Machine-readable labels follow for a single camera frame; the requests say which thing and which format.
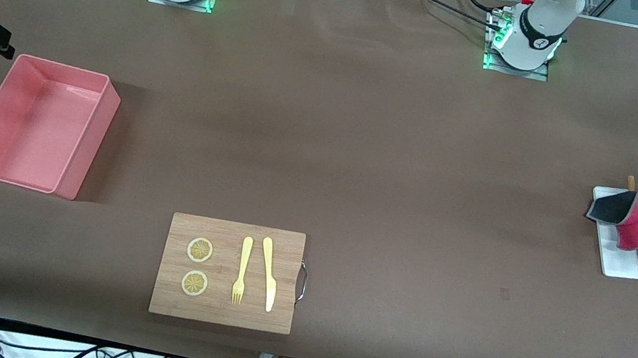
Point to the white rectangular tray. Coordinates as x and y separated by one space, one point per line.
619 261

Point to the pink plastic bin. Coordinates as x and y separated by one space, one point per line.
27 121

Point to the lemon slice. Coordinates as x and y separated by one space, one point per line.
200 250
194 283

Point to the wooden cutting board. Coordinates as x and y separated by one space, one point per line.
227 235

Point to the yellow plastic fork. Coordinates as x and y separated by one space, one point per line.
244 258

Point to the yellow plastic knife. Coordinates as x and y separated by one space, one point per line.
269 275

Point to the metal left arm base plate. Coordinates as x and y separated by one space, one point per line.
540 76

